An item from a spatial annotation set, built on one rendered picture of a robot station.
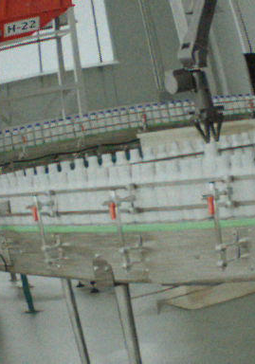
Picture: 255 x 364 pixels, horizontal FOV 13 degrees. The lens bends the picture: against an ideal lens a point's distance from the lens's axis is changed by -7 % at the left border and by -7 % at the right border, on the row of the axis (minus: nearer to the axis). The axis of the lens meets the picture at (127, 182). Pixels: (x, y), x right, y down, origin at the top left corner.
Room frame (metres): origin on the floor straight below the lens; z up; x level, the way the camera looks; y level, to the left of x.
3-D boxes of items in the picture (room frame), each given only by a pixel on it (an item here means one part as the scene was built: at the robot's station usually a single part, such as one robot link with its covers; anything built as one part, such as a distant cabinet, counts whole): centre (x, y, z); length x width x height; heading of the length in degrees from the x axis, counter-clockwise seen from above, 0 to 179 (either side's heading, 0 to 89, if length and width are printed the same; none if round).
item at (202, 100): (3.20, -0.24, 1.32); 0.10 x 0.07 x 0.07; 125
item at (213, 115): (3.20, -0.25, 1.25); 0.07 x 0.07 x 0.09; 35
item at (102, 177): (3.63, 0.07, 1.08); 0.06 x 0.06 x 0.17
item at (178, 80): (3.17, -0.21, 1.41); 0.12 x 0.09 x 0.12; 124
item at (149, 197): (3.43, -0.06, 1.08); 0.06 x 0.06 x 0.17
